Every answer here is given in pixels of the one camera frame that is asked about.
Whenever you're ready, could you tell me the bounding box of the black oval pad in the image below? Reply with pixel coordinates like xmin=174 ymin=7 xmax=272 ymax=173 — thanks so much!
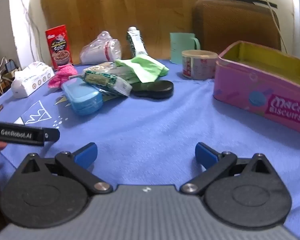
xmin=131 ymin=80 xmax=174 ymax=99

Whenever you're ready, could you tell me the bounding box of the mint green measuring cup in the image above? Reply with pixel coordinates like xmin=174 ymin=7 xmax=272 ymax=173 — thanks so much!
xmin=169 ymin=32 xmax=201 ymax=65

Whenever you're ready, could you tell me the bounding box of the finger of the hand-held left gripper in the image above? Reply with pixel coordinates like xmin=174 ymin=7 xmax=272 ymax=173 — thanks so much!
xmin=0 ymin=121 xmax=60 ymax=147

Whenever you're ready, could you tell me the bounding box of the light green cloth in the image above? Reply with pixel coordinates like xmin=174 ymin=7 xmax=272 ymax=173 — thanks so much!
xmin=114 ymin=54 xmax=170 ymax=84

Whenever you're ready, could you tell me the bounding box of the red cereal box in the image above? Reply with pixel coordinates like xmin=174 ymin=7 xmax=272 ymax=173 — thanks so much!
xmin=45 ymin=24 xmax=73 ymax=71

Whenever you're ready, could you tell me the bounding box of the pink knitted cloth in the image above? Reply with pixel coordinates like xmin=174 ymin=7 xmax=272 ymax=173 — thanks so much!
xmin=48 ymin=64 xmax=78 ymax=89

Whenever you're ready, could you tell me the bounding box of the blue tablecloth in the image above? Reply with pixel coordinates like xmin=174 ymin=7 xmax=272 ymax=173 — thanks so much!
xmin=0 ymin=59 xmax=300 ymax=230

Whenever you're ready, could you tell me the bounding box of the brown chair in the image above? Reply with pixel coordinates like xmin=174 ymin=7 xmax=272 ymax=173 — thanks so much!
xmin=192 ymin=0 xmax=282 ymax=54

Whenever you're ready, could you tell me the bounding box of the green patterned tissue packet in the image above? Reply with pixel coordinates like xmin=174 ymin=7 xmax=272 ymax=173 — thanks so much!
xmin=83 ymin=70 xmax=133 ymax=97

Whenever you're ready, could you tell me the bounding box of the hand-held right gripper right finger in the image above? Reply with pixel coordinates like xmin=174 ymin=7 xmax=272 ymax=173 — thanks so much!
xmin=179 ymin=142 xmax=276 ymax=195

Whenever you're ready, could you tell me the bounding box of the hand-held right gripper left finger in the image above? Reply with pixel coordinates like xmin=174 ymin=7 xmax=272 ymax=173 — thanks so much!
xmin=16 ymin=142 xmax=113 ymax=195

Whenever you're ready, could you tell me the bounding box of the green white drink carton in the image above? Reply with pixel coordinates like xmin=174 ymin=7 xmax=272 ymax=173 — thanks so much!
xmin=126 ymin=27 xmax=149 ymax=59

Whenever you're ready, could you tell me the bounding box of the clear cotton swab bag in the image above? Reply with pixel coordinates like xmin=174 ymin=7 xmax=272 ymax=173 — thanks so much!
xmin=83 ymin=61 xmax=118 ymax=74

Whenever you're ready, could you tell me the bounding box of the wooden board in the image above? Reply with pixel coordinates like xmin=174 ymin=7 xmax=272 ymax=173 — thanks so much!
xmin=40 ymin=0 xmax=207 ymax=64

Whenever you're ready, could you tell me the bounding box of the blue plastic case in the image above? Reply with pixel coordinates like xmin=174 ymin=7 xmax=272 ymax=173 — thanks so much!
xmin=61 ymin=81 xmax=104 ymax=116

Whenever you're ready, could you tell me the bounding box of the white tissue pack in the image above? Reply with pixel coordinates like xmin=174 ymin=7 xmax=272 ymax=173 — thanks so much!
xmin=11 ymin=61 xmax=55 ymax=99

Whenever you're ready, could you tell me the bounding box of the black charger plug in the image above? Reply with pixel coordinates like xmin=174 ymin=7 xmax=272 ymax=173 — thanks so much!
xmin=4 ymin=59 xmax=19 ymax=72

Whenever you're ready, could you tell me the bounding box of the pink tin box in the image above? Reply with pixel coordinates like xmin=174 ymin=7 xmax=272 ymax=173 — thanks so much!
xmin=213 ymin=40 xmax=300 ymax=137

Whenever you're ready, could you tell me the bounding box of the bag of paper cups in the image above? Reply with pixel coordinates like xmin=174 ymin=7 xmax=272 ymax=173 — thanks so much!
xmin=79 ymin=31 xmax=122 ymax=65

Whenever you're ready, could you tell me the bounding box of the instant noodle bowl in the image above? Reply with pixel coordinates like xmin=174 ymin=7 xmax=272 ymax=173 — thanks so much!
xmin=182 ymin=50 xmax=218 ymax=80

